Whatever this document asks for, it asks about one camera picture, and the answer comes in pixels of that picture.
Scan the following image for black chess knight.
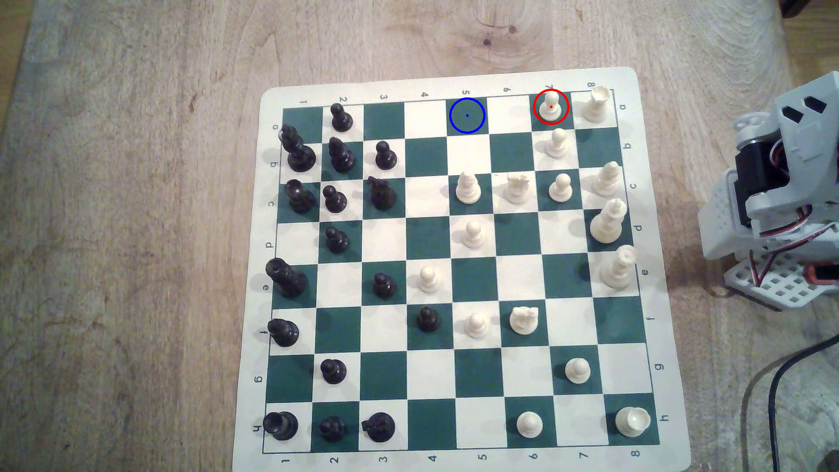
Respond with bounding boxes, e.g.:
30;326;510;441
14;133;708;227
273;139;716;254
367;176;397;211
362;413;396;443

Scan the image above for white chess bishop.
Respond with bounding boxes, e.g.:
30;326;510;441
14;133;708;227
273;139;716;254
593;161;621;198
455;172;482;205

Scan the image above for white chess knight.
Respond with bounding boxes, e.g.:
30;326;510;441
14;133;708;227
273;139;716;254
504;172;532;205
509;305;540;336

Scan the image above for black chess king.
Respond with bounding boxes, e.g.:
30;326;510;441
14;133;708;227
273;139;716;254
265;257;308;299

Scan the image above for green white chess board mat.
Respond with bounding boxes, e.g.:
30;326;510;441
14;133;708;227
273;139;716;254
231;67;692;472

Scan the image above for white chess queen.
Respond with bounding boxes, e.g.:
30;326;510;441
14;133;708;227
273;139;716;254
590;198;628;244

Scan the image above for white chess king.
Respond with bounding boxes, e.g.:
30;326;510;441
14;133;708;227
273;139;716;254
600;245;637;290

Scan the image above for white chess rook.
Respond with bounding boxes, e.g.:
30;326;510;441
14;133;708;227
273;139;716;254
582;88;612;123
615;406;651;438

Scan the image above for black chess rook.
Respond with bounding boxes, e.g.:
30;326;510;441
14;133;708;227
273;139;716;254
263;411;299;441

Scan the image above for black bishop c1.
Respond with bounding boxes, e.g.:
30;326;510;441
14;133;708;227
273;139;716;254
286;180;317;214

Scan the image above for red white servo wire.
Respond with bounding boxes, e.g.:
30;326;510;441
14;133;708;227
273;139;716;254
750;206;839;288

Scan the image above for white grid robot base plate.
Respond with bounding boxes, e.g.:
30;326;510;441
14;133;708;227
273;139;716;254
724;252;839;311

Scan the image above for black power cable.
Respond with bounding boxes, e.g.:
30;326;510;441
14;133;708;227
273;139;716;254
767;340;839;472

